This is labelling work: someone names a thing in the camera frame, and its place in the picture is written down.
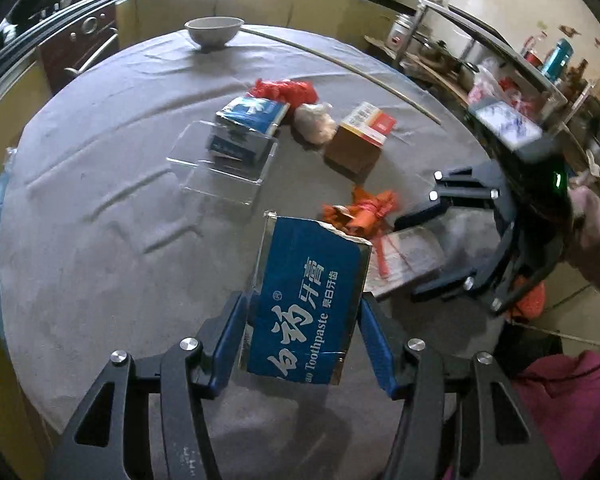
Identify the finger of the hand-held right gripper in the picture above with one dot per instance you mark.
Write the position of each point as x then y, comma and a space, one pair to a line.
472, 190
505, 280

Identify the person's right hand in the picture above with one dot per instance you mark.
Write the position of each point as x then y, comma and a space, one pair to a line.
597, 240

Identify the dark red stove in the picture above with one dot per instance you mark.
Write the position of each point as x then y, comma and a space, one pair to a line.
80, 50

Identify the blue toothpaste box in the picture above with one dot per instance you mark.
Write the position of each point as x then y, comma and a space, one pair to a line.
305, 300

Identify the thin bamboo stick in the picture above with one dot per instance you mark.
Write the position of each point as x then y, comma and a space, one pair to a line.
330, 58

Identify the white pink plastic bag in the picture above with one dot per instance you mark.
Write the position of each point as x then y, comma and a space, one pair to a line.
490, 82

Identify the blue white carton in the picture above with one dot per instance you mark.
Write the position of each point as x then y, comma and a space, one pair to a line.
252, 112
235, 149

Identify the red plastic bag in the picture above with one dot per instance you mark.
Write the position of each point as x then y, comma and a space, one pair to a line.
290, 92

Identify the clear plastic tray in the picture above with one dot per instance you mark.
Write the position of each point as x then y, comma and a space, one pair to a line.
215, 185

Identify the blue thermos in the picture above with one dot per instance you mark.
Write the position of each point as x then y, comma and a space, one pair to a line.
557, 57

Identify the grey tablecloth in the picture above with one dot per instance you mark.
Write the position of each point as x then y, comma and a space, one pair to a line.
105, 185

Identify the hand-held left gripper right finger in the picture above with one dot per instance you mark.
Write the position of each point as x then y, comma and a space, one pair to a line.
377, 347

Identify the brown medicine box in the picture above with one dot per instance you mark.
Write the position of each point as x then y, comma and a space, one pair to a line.
355, 152

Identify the white ceramic bowl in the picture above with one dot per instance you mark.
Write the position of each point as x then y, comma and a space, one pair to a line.
212, 32

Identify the person's magenta clothing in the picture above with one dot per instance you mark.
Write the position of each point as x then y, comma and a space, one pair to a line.
570, 410

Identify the metal kitchen rack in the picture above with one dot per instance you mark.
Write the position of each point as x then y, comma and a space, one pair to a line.
480, 25

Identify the orange wrapper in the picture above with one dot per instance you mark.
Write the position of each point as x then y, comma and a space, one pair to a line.
370, 210

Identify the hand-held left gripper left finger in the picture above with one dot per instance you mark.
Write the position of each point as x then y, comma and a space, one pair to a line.
227, 342

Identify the yellow kitchen counter cabinets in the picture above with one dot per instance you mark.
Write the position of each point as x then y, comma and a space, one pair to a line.
280, 0

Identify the flat paper packet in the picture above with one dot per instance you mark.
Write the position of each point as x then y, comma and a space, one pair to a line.
410, 255

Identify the red plastic basket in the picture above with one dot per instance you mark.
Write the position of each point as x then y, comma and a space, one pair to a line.
530, 305

